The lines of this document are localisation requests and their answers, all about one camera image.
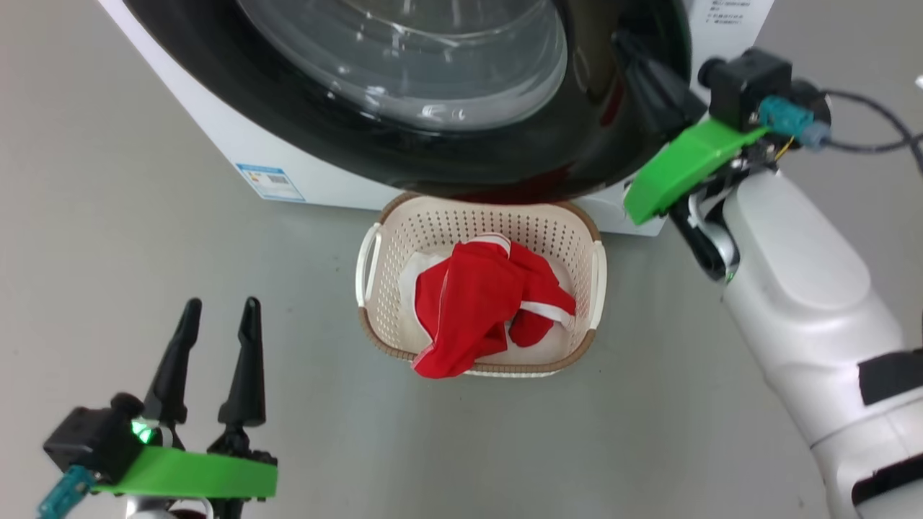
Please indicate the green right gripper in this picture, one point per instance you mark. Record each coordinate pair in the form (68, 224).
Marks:
(670, 169)

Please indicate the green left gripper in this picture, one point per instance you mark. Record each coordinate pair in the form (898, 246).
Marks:
(195, 476)

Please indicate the red and white garment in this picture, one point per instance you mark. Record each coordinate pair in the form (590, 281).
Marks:
(469, 310)

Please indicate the washing machine glass door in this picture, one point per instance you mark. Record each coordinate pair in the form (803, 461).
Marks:
(346, 137)

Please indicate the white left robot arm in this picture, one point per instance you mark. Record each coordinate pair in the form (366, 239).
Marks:
(155, 508)

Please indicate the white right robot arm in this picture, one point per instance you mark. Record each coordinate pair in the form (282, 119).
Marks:
(800, 303)

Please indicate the cream perforated basket brown rim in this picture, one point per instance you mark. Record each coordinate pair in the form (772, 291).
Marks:
(389, 317)

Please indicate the white front-load washing machine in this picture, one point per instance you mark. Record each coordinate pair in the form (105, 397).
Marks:
(216, 137)

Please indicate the small printed text label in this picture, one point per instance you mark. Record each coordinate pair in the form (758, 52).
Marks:
(728, 11)

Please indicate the blue energy label sticker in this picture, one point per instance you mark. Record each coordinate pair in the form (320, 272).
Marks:
(270, 182)

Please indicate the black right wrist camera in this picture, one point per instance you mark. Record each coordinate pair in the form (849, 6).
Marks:
(746, 83)

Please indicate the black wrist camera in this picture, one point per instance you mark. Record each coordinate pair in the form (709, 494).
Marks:
(90, 440)
(746, 83)

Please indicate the teal right camera connector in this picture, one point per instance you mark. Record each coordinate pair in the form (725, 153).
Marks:
(789, 119)

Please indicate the teal camera connector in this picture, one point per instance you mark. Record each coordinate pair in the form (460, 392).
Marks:
(789, 119)
(65, 494)

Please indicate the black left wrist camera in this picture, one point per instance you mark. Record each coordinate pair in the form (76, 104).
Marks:
(90, 440)

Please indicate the teal left camera connector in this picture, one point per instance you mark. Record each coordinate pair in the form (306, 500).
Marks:
(65, 494)

